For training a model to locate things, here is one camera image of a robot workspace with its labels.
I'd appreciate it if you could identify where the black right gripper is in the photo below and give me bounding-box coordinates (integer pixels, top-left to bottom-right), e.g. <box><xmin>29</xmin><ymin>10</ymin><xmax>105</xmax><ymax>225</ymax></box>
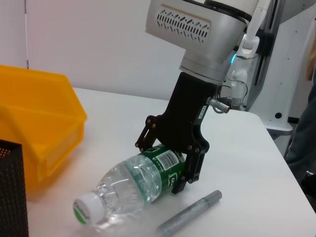
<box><xmin>134</xmin><ymin>71</ymin><xmax>224</xmax><ymax>195</ymax></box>

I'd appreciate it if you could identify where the clear green-label water bottle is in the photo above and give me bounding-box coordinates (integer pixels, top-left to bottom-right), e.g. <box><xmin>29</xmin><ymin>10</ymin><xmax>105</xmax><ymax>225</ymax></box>
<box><xmin>73</xmin><ymin>144</ymin><xmax>187</xmax><ymax>227</ymax></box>

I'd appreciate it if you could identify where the grey marker pen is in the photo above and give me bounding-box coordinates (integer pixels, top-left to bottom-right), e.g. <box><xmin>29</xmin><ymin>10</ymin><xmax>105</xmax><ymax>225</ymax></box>
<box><xmin>157</xmin><ymin>190</ymin><xmax>223</xmax><ymax>237</ymax></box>

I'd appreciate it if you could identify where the black mesh pen holder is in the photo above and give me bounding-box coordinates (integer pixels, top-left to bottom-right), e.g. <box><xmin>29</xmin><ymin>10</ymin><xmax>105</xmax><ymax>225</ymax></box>
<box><xmin>0</xmin><ymin>139</ymin><xmax>30</xmax><ymax>237</ymax></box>

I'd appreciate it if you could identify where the white humanoid robot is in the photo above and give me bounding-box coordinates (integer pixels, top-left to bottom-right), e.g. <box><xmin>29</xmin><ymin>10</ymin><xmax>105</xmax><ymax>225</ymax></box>
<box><xmin>227</xmin><ymin>0</ymin><xmax>275</xmax><ymax>109</ymax></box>

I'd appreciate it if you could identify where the person in dark trousers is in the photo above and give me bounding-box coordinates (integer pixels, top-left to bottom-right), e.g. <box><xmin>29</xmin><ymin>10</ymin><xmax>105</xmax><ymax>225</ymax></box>
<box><xmin>286</xmin><ymin>18</ymin><xmax>316</xmax><ymax>196</ymax></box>

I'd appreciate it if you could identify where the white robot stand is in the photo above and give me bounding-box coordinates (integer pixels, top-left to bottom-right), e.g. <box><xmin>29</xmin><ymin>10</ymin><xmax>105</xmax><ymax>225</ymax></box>
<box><xmin>246</xmin><ymin>0</ymin><xmax>316</xmax><ymax>135</ymax></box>

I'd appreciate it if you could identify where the yellow plastic bin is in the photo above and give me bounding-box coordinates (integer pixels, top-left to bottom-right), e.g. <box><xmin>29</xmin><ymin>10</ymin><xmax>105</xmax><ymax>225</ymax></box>
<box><xmin>0</xmin><ymin>64</ymin><xmax>88</xmax><ymax>193</ymax></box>

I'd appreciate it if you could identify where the right gripper cable with plug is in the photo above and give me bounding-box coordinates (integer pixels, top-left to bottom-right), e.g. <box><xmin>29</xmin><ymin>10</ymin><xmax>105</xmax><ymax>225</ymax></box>
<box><xmin>206</xmin><ymin>85</ymin><xmax>232</xmax><ymax>114</ymax></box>

